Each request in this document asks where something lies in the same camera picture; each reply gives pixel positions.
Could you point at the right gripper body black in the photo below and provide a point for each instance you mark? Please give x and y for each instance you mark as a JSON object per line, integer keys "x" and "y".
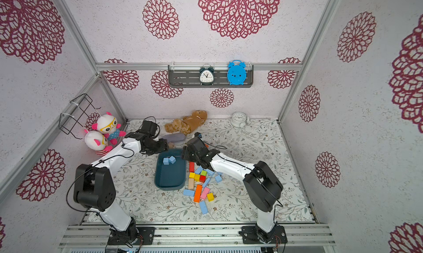
{"x": 191, "y": 147}

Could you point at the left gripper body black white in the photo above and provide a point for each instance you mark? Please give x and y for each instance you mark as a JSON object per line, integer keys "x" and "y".
{"x": 152, "y": 150}

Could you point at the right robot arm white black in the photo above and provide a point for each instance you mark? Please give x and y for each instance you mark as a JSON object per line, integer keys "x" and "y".
{"x": 262, "y": 185}

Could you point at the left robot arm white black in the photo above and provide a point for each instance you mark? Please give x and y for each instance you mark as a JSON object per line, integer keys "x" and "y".
{"x": 94, "y": 188}

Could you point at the red rectangular block lower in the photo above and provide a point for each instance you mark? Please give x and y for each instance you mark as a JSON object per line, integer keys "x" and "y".
{"x": 191, "y": 167}

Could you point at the grey fabric glasses case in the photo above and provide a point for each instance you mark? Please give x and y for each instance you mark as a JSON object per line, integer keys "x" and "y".
{"x": 174, "y": 138}

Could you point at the light blue rectangular block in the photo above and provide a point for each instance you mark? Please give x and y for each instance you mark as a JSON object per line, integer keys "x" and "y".
{"x": 198, "y": 170}

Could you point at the green cube block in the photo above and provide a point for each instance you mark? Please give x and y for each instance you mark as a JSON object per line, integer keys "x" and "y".
{"x": 204, "y": 172}

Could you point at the brown teddy bear plush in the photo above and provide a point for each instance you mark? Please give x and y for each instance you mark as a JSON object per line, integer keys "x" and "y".
{"x": 187, "y": 124}

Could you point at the red cube block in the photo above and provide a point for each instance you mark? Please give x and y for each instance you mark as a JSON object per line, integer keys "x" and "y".
{"x": 202, "y": 178}

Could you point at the long natural wooden block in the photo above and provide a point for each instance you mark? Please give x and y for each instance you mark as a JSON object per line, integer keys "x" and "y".
{"x": 191, "y": 184}

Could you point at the light blue narrow block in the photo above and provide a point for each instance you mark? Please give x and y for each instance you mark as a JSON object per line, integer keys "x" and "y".
{"x": 205, "y": 184}

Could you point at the dark teal plastic bin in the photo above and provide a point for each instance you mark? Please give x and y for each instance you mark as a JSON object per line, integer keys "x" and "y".
{"x": 173, "y": 176}

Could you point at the light blue block bottom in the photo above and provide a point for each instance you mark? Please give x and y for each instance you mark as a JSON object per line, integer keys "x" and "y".
{"x": 218, "y": 178}

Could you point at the long orange block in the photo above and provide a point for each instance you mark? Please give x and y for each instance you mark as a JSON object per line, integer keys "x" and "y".
{"x": 198, "y": 192}

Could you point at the pink block lower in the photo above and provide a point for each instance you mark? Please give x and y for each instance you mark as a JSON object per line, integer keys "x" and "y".
{"x": 204, "y": 193}

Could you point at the light blue block left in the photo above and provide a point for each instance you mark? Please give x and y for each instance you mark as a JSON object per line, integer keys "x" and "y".
{"x": 190, "y": 193}

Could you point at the white owl plush yellow glasses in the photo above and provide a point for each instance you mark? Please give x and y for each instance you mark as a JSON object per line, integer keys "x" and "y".
{"x": 108, "y": 126}

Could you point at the yellow cube far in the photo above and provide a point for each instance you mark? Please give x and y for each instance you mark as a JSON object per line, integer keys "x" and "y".
{"x": 210, "y": 197}

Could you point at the white alarm clock on table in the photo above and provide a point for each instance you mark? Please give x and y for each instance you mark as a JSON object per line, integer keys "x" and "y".
{"x": 239, "y": 120}

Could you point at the white plush striped legs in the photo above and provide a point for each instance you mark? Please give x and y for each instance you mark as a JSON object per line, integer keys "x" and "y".
{"x": 99, "y": 142}

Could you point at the light blue block far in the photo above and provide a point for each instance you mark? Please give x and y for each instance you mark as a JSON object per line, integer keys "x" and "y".
{"x": 203, "y": 207}

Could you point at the dark green alarm clock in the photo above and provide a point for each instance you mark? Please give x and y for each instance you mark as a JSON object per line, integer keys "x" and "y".
{"x": 206, "y": 77}

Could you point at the blue alarm clock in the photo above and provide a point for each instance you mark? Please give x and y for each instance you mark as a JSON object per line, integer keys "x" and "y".
{"x": 236, "y": 73}

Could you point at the grey wall shelf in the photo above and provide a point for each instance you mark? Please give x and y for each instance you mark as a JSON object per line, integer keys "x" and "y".
{"x": 188, "y": 77}

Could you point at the black wire wall basket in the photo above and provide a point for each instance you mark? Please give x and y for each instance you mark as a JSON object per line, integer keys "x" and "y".
{"x": 82, "y": 116}

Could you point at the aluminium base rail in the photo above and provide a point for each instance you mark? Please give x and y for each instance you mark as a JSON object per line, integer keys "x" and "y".
{"x": 196, "y": 235}

